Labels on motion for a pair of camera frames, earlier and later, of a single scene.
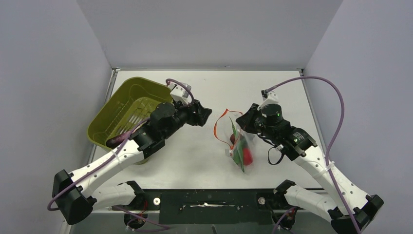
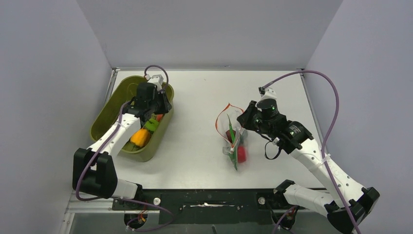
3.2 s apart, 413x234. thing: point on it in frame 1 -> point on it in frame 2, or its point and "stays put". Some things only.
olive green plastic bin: [134, 100] stays put
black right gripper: [245, 121] stays put
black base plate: [208, 206] stays put
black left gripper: [199, 117] -> [166, 106]
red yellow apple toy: [248, 157] -> [241, 154]
